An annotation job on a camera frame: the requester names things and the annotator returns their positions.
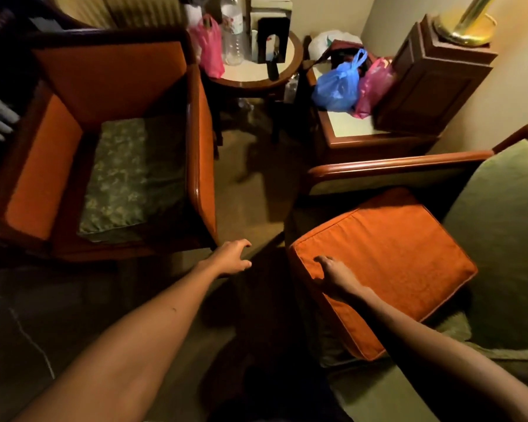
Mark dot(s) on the person's right hand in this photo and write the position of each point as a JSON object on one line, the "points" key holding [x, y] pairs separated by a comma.
{"points": [[341, 280]]}

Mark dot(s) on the person's left hand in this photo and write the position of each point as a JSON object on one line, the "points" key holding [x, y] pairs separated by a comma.
{"points": [[226, 260]]}

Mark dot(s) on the person's right thumb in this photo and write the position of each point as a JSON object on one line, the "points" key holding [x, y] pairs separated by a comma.
{"points": [[324, 262]]}

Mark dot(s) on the person's left thumb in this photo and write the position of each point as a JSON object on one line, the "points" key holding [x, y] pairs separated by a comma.
{"points": [[243, 265]]}

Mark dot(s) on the orange seat cushion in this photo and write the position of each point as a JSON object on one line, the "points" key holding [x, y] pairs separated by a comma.
{"points": [[391, 259]]}

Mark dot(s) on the person's left forearm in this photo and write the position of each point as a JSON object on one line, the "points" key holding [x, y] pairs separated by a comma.
{"points": [[132, 347]]}

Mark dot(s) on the person's right forearm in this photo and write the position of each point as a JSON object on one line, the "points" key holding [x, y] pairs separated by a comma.
{"points": [[440, 360]]}

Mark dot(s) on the person's dark trouser leg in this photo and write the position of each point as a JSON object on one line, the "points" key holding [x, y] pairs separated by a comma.
{"points": [[277, 391]]}

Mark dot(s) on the square wooden side table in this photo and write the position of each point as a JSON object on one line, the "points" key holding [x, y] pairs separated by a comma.
{"points": [[347, 131]]}

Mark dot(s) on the green patterned seat cushion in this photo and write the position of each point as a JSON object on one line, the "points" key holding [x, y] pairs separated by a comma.
{"points": [[127, 175]]}

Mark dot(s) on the blue plastic bag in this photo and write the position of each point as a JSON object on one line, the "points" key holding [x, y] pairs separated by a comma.
{"points": [[336, 87]]}

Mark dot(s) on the green wooden armchair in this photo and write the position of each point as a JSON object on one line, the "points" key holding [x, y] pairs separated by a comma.
{"points": [[501, 241]]}

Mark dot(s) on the pink plastic bag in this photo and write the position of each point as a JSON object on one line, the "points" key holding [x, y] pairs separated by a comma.
{"points": [[372, 90], [211, 50]]}

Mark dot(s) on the round wooden side table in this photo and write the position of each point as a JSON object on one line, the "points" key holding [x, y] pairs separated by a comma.
{"points": [[251, 72]]}

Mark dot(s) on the black remote control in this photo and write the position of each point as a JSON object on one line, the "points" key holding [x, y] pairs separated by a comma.
{"points": [[273, 71]]}

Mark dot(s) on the dark red handbag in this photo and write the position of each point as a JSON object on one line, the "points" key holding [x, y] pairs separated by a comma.
{"points": [[347, 53]]}

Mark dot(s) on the white plastic bag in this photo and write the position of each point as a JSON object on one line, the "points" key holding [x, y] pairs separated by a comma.
{"points": [[323, 43]]}

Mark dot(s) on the orange wooden armchair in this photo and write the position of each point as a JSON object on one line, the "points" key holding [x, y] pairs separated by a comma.
{"points": [[44, 171]]}

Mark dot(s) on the black stand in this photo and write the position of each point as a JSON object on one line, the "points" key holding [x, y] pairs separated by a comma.
{"points": [[273, 37]]}

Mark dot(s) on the clear plastic bottle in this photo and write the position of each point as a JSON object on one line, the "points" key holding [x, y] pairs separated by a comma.
{"points": [[233, 35]]}

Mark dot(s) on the white box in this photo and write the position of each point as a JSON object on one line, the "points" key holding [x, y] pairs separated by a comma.
{"points": [[270, 8]]}

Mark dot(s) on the brass lamp base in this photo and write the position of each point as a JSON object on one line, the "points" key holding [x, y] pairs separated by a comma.
{"points": [[462, 28]]}

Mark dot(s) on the beige curtain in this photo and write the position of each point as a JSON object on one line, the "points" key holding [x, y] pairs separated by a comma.
{"points": [[123, 10]]}

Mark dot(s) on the dark wooden pedestal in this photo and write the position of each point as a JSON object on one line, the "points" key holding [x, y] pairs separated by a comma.
{"points": [[431, 83]]}

